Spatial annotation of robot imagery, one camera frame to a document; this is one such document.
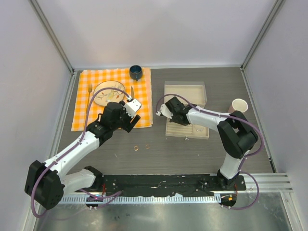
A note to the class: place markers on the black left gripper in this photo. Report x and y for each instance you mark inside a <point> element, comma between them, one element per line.
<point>128,121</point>

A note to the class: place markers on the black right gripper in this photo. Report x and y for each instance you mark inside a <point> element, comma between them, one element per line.
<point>172,109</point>

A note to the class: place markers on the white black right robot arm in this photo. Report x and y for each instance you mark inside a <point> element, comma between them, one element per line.
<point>237,135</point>

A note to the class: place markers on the gold fork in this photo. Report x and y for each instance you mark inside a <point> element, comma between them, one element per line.
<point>89,92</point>

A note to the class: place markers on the gold knife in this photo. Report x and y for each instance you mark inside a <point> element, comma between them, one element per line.
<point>132,91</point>

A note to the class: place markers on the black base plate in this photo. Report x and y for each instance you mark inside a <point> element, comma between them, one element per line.
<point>188,185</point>

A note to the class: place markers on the beige jewelry box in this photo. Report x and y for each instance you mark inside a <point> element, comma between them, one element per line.
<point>193,91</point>

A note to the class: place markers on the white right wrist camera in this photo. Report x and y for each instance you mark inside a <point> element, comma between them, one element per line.
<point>164,111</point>

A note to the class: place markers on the dark blue ceramic mug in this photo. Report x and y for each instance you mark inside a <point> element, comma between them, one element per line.
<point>135,72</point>

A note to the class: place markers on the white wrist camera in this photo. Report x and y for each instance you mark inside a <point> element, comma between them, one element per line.
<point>132,106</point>
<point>164,111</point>

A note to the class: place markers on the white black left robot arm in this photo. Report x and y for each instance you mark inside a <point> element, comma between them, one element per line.
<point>49,181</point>

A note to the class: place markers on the bird pattern ceramic plate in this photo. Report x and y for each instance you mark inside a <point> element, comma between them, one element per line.
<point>110,95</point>

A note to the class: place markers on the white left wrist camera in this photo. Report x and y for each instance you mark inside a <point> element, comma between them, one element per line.
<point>132,106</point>

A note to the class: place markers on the pink ceramic mug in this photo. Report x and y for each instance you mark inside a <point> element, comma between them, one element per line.
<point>238,105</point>

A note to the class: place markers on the beige jewelry drawer tray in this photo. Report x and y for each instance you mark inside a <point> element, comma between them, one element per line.
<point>190,131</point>

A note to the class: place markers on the yellow white checkered cloth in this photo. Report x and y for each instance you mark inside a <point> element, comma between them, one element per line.
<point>142,92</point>

